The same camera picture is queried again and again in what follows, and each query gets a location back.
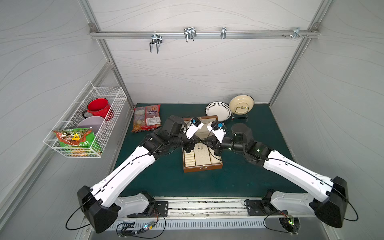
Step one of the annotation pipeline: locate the white bowl diamond pattern rim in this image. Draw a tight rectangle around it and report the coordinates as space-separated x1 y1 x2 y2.
206 102 232 122

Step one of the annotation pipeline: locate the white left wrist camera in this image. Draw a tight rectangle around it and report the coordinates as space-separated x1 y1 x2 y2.
186 117 204 140

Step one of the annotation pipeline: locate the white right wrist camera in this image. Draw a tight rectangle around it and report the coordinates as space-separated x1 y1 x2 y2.
207 121 226 143

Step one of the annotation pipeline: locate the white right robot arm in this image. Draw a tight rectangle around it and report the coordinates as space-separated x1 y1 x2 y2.
202 121 349 228

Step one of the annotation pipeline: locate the red enamel mug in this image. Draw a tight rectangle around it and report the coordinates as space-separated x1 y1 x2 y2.
82 98 115 121

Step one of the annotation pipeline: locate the red snack bag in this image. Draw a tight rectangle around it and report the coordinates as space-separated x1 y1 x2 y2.
132 105 162 133

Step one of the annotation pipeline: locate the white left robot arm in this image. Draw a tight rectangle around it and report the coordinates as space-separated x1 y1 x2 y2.
77 116 204 234

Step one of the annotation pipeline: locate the green snack bag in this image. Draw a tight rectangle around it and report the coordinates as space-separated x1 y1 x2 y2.
52 128 103 158

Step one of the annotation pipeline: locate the aluminium horizontal rail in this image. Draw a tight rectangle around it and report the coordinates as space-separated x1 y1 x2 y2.
90 30 321 40

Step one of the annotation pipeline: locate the metal loop hook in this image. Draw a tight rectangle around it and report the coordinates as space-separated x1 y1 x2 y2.
184 27 197 43

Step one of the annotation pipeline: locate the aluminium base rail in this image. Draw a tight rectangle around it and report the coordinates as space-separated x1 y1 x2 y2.
82 196 331 226

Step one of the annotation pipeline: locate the white wire wall basket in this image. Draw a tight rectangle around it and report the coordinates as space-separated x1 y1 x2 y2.
44 82 127 158

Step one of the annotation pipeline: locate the metal double hook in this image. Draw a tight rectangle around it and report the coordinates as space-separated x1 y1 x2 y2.
149 33 163 54

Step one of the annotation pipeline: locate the chrome wire plate stand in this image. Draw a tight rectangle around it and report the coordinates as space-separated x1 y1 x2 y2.
231 106 249 122

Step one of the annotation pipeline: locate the brown jewelry box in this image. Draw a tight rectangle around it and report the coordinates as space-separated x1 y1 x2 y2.
183 116 223 173

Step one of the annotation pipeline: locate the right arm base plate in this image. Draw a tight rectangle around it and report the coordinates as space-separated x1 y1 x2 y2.
244 199 278 216

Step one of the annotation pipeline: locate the white plate in basket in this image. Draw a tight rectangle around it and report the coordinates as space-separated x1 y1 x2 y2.
77 116 104 135

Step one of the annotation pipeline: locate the cream speckled plate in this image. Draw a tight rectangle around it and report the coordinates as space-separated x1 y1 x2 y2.
229 95 255 115

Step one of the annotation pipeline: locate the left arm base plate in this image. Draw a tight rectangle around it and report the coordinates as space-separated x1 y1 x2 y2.
127 201 169 218

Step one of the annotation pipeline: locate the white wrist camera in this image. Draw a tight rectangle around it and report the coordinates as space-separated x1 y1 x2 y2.
186 117 204 140
207 121 226 143

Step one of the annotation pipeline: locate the electronics board with wires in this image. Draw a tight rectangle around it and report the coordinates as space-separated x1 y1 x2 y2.
116 221 166 240

